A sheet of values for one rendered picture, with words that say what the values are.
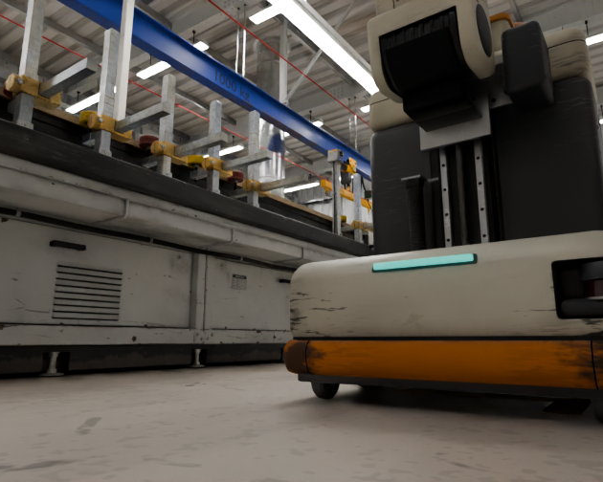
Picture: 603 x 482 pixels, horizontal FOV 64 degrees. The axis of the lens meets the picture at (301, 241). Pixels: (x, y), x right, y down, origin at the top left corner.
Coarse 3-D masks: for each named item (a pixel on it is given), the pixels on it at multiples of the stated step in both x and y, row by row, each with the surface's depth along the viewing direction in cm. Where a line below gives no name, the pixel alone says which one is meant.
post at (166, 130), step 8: (168, 80) 181; (168, 88) 181; (168, 96) 180; (160, 120) 180; (168, 120) 179; (160, 128) 179; (168, 128) 178; (160, 136) 178; (168, 136) 178; (160, 160) 176; (168, 160) 177; (160, 168) 175; (168, 168) 176
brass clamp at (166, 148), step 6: (156, 144) 174; (162, 144) 173; (168, 144) 176; (156, 150) 173; (162, 150) 174; (168, 150) 176; (174, 150) 178; (156, 156) 177; (168, 156) 177; (174, 156) 178; (186, 156) 183; (174, 162) 182; (180, 162) 182; (186, 162) 183
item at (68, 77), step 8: (80, 64) 127; (88, 64) 126; (96, 64) 127; (64, 72) 131; (72, 72) 129; (80, 72) 127; (88, 72) 127; (96, 72) 127; (48, 80) 136; (56, 80) 133; (64, 80) 131; (72, 80) 131; (80, 80) 131; (40, 88) 138; (48, 88) 136; (56, 88) 135; (64, 88) 135; (48, 96) 140; (8, 104) 149
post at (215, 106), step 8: (216, 104) 202; (216, 112) 201; (216, 120) 200; (216, 128) 200; (208, 152) 199; (216, 152) 198; (208, 176) 196; (216, 176) 196; (208, 184) 196; (216, 184) 196
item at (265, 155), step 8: (264, 152) 186; (232, 160) 196; (240, 160) 193; (248, 160) 191; (256, 160) 188; (264, 160) 188; (224, 168) 198; (232, 168) 198; (192, 176) 208; (200, 176) 207
